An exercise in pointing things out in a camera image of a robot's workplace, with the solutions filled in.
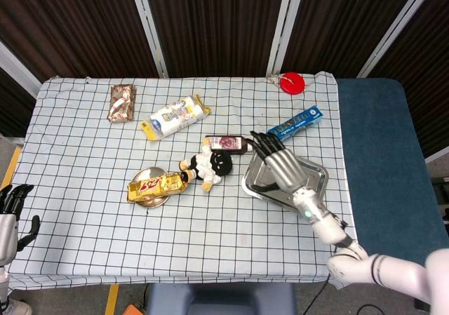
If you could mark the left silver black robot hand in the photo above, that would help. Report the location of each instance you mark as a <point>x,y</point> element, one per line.
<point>7,238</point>

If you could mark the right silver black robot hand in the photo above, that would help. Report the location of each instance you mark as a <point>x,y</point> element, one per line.
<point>286,169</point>

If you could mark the black white plush doll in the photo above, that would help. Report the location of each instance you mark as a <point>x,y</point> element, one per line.
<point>214,164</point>

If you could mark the gold biscuit packet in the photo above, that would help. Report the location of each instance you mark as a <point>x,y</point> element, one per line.
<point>158,188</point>

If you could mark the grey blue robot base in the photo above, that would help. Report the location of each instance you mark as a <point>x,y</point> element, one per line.
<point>221,299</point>

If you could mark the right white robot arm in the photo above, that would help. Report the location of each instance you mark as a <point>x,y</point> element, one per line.
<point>350,255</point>

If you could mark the rectangular steel tray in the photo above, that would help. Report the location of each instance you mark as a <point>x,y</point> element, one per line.
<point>312,174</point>

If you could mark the blue cookie box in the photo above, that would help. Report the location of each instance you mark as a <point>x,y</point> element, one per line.
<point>298,122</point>

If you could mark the brown drink bottle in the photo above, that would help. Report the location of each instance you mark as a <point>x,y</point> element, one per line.
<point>226,144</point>

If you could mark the white sneaker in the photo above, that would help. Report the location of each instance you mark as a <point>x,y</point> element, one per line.
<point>19,308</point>

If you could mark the red round disc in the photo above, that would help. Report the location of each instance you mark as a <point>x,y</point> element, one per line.
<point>294,83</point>

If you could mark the white yellow snack packet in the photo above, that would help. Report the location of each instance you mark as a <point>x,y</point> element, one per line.
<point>175,116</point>

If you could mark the white checked tablecloth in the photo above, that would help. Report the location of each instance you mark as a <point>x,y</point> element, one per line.
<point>175,245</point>

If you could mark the round steel plate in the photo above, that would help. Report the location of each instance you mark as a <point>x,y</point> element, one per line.
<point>151,174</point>

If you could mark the orange floor object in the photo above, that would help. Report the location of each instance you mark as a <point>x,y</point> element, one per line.
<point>132,309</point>

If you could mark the brown divider panel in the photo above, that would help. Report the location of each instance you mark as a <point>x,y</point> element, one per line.
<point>217,24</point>
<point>424,83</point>
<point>343,24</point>
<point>70,24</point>

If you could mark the brown gold snack packet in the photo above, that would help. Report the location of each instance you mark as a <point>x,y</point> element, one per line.
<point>121,104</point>

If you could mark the white divider frame post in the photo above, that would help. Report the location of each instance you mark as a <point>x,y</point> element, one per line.
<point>17,69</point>
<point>286,27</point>
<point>396,27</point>
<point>149,27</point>

